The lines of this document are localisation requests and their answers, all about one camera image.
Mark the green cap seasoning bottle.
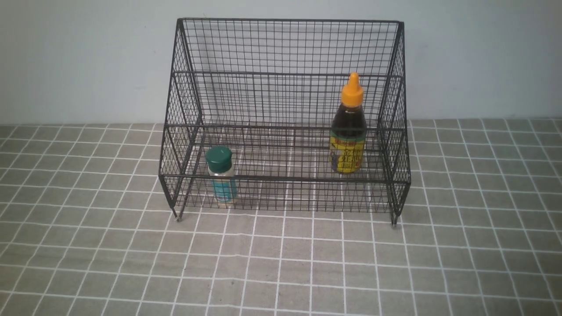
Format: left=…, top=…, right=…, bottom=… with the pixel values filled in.
left=205, top=146, right=238, bottom=207

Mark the grey checked tablecloth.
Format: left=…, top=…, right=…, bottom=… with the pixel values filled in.
left=1, top=118, right=561, bottom=316

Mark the orange cap sauce bottle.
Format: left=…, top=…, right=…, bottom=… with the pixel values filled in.
left=329, top=72, right=367, bottom=174

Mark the black wire mesh shelf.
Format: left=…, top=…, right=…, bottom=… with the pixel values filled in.
left=158, top=18, right=411, bottom=225

